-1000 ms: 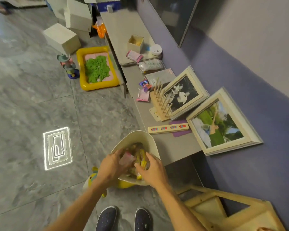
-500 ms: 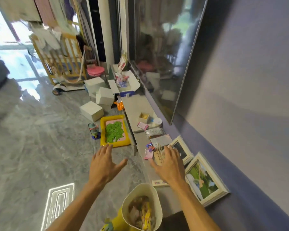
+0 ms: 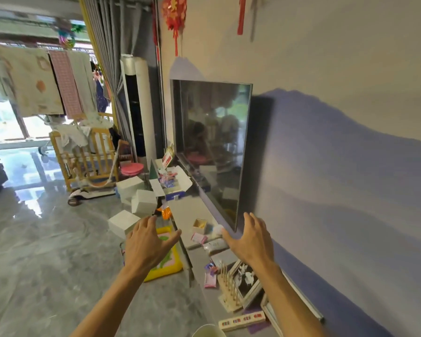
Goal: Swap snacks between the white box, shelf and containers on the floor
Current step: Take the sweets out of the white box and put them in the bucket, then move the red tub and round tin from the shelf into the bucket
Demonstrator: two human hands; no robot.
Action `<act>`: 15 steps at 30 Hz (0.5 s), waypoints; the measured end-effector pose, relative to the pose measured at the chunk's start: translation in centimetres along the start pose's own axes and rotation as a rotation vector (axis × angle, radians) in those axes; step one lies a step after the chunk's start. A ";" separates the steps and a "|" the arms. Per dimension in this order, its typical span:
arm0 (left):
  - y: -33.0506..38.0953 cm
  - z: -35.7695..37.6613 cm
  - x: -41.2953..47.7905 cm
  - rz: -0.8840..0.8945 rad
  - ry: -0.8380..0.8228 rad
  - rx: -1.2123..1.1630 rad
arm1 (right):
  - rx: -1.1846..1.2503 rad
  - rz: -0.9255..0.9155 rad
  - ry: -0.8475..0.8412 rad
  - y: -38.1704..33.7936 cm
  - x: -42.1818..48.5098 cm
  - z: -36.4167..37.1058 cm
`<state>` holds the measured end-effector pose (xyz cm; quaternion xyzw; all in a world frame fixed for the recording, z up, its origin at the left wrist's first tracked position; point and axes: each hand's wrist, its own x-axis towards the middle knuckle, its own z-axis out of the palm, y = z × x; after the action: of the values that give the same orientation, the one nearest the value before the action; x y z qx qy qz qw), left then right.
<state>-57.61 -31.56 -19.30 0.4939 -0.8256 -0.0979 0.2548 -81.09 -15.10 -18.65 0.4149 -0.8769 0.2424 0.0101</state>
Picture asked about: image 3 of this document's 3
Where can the person's left hand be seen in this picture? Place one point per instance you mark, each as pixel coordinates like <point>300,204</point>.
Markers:
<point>144,247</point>

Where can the person's right hand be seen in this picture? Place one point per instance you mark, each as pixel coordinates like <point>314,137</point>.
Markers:
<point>256,245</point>

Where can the person's left thumb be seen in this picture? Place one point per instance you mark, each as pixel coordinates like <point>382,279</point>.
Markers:
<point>171,237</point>

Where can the person's right thumb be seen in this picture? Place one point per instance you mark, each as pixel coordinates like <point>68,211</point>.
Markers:
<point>229,237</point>

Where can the person's right forearm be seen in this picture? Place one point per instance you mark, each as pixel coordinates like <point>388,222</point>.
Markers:
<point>287,301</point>

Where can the person's left forearm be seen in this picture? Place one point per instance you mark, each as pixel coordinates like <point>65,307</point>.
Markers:
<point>108,305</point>

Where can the clear plastic bag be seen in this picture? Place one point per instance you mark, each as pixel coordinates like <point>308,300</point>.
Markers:
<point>215,245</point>

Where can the orange plastic toy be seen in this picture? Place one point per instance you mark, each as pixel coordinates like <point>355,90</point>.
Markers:
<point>165,214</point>

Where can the pink small packet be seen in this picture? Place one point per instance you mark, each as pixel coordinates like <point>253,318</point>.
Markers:
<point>199,238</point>

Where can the grey television cabinet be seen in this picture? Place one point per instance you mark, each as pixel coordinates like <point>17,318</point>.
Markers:
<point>186,214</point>

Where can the yellow framed drawing board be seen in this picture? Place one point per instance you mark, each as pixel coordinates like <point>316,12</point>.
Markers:
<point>170,266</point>

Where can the small open wooden box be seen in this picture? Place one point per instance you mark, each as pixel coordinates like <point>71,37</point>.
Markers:
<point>199,226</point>

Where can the white cardboard box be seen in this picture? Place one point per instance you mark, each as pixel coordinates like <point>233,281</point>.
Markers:
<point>144,203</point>
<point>122,222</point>
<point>129,187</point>

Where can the pink flat packet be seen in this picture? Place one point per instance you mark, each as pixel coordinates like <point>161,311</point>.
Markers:
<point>210,280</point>

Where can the open blue white box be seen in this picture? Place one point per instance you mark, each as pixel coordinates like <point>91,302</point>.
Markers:
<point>177,187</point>

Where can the wooden peg stand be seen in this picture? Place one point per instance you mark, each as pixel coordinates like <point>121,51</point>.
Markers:
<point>229,294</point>

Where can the green triangular card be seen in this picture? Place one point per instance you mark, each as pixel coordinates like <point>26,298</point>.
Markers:
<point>153,171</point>

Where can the pink round stool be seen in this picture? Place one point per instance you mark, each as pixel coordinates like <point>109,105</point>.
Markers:
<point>132,169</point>

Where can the red white sign card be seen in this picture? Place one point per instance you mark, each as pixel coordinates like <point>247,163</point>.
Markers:
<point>168,157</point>

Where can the long wooden tile box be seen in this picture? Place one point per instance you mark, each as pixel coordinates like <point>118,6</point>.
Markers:
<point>242,320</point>

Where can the white framed panel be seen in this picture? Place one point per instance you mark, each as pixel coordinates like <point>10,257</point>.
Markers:
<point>271,314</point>

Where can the white kick scooter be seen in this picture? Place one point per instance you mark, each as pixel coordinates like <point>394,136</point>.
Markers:
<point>91,194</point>

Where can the black flat screen television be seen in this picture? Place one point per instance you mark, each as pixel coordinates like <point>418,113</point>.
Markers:
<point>210,143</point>

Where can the white cup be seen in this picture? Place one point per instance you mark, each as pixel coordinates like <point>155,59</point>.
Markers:
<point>208,331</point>

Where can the white board with grey edge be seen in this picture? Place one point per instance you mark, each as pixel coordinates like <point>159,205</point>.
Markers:
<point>305,298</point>

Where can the wooden baby crib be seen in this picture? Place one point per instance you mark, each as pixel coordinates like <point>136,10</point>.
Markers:
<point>91,161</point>

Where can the white standing air conditioner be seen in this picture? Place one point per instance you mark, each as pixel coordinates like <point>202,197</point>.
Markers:
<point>144,108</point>

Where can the pile of white clothes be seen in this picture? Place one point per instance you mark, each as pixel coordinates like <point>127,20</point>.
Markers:
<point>80,131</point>

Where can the white hanging cloth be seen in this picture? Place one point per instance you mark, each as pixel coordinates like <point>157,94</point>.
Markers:
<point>84,80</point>

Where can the pink checked hanging cloth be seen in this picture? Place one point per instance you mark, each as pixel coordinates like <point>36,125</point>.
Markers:
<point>66,84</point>

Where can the grey curtain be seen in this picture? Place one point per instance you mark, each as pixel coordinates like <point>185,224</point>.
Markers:
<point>114,42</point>

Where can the patterned cream hanging blanket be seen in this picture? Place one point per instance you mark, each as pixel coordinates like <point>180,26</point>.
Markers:
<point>30,80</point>

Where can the red hanging tassel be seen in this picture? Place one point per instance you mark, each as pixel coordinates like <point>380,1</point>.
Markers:
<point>241,15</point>

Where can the red hanging knot ornament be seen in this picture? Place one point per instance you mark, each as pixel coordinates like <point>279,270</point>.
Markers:
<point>174,12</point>

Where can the colourful hanging toy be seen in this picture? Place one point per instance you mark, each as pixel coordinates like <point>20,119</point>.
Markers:
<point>66,36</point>

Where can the white picture frame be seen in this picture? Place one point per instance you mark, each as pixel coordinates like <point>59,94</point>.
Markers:
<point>249,284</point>

